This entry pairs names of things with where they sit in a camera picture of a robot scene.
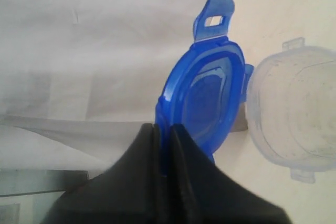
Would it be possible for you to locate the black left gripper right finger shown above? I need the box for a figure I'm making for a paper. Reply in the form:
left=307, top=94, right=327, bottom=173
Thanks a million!
left=169, top=124, right=291, bottom=223

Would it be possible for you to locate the clear plastic tall container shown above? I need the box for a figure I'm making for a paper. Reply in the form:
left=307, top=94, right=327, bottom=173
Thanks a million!
left=245, top=37, right=335, bottom=184

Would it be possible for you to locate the blue container lid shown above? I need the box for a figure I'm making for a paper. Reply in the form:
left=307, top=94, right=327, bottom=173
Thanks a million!
left=155, top=0, right=254, bottom=174

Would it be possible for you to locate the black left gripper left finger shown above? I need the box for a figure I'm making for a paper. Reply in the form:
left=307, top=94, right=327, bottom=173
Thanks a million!
left=43, top=123, right=168, bottom=224

